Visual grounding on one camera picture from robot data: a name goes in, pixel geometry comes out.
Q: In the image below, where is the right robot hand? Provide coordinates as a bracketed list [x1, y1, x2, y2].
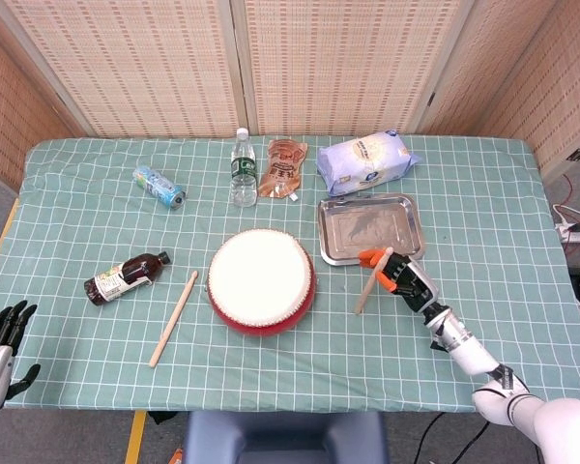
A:
[358, 247, 441, 313]

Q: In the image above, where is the wooden drumstick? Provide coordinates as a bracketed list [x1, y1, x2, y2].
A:
[354, 246, 395, 316]
[148, 270, 200, 368]

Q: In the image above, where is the stainless steel tray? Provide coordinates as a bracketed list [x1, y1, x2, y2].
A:
[317, 193, 425, 268]

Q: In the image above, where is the red drum with white head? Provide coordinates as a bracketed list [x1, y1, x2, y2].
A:
[206, 228, 317, 337]

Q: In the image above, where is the blue white snack bag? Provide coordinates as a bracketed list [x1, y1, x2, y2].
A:
[316, 129, 422, 198]

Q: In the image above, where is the green checked tablecloth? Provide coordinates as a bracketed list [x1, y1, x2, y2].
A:
[0, 134, 580, 415]

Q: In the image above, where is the dark tea bottle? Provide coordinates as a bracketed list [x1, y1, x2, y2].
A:
[83, 250, 173, 307]

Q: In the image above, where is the brown snack pouch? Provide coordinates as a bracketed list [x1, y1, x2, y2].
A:
[257, 138, 309, 201]

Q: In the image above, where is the clear water bottle green label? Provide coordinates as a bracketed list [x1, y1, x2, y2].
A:
[229, 127, 258, 209]

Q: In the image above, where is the dark blue chair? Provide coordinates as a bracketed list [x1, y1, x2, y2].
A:
[182, 410, 389, 464]

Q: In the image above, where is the blue drink can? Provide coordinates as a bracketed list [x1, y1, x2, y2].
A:
[132, 165, 188, 211]

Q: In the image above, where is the bamboo folding screen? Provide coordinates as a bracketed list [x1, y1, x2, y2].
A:
[0, 0, 580, 188]

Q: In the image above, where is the black cable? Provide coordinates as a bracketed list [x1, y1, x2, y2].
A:
[413, 413, 492, 464]

